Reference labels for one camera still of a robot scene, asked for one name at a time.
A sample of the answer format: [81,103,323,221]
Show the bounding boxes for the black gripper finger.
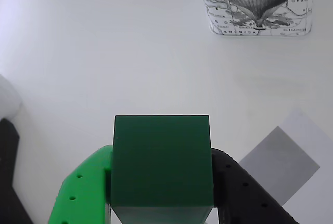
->
[210,148,300,224]

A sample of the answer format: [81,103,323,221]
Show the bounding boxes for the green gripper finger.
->
[48,144,113,224]

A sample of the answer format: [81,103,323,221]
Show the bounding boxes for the green cube dice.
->
[110,114,215,224]

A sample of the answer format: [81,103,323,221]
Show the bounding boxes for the grey white checkerboard paper sheet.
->
[238,107,333,209]

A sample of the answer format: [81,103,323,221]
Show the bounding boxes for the adventure funds printed tin box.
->
[199,0,314,37]

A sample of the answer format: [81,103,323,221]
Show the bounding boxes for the black plastic bracket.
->
[0,117,34,224]

